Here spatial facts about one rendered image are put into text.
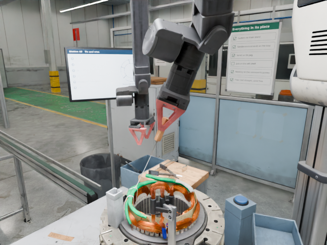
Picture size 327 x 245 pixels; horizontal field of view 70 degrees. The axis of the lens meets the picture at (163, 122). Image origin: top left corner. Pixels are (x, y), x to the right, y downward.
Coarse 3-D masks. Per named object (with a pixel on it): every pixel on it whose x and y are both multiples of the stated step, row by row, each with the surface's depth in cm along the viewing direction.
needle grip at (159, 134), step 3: (165, 117) 55; (162, 120) 54; (165, 120) 54; (162, 123) 54; (159, 132) 55; (162, 132) 55; (156, 135) 56; (159, 135) 55; (162, 135) 55; (156, 138) 56; (159, 138) 56
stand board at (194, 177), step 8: (168, 160) 102; (152, 168) 95; (168, 168) 95; (176, 168) 95; (192, 168) 95; (144, 176) 88; (160, 176) 88; (184, 176) 88; (192, 176) 88; (200, 176) 88; (208, 176) 92; (192, 184) 82
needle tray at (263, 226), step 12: (264, 216) 66; (252, 228) 65; (264, 228) 67; (276, 228) 66; (288, 228) 65; (252, 240) 62; (264, 240) 62; (276, 240) 62; (288, 240) 62; (300, 240) 57
